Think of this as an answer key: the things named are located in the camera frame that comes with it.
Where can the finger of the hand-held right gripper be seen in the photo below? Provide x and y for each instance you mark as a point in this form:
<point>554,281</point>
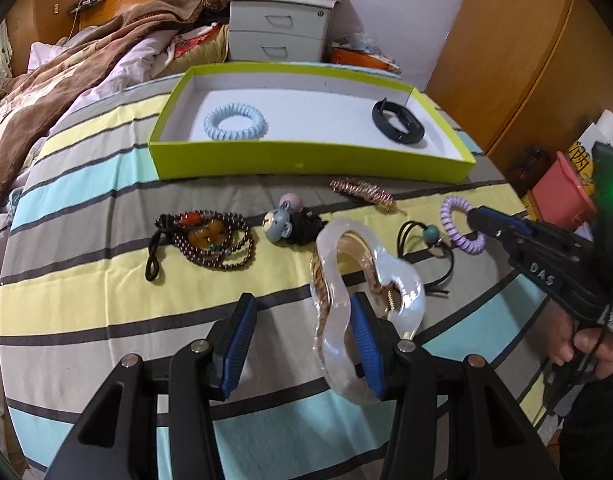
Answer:
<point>491,217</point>
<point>524,250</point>

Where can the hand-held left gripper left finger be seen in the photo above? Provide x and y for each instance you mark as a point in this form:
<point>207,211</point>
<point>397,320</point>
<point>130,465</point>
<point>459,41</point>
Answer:
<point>239,350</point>

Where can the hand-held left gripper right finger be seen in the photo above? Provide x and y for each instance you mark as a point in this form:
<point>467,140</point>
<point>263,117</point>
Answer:
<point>366,350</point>

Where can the clear large hair claw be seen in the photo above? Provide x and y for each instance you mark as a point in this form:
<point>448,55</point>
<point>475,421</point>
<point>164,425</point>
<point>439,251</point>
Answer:
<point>331,240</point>

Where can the pink beaded hair clip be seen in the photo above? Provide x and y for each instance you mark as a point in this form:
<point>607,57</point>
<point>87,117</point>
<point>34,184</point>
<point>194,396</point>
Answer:
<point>359,189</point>

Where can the green cardboard box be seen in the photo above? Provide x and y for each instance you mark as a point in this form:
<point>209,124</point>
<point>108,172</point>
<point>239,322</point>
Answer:
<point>286,160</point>

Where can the person's right forearm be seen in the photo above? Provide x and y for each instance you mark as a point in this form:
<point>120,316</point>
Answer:
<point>596,435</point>

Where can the person's right hand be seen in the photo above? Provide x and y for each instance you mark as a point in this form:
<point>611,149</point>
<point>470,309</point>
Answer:
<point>561,340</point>

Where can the pink plastic bin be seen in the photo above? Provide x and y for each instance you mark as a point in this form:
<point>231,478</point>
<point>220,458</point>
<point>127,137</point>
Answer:
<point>561,195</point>

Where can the yellow printed bag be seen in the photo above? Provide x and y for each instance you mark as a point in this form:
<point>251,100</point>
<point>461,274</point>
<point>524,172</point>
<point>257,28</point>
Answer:
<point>581,155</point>

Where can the black wristband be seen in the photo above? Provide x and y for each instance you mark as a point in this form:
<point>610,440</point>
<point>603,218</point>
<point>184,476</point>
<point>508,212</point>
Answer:
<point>381,117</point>

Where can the striped tablecloth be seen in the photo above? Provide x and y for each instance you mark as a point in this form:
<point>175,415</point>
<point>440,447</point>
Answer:
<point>111,240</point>

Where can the orange storage box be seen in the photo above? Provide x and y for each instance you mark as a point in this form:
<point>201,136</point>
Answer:
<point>356,58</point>

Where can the grey nightstand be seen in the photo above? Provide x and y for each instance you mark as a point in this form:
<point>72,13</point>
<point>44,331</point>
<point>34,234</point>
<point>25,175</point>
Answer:
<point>286,40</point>

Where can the yellow pillow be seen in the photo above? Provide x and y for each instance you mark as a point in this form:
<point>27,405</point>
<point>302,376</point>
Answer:
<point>206,47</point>

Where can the brown blanket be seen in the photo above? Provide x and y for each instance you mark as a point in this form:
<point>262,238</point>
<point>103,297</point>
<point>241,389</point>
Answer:
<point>36,95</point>

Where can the power strip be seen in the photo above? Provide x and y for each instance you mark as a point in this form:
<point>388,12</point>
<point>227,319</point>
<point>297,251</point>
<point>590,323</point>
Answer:
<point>89,0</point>

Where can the dotted curtain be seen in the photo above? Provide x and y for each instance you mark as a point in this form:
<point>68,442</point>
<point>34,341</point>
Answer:
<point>4,50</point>

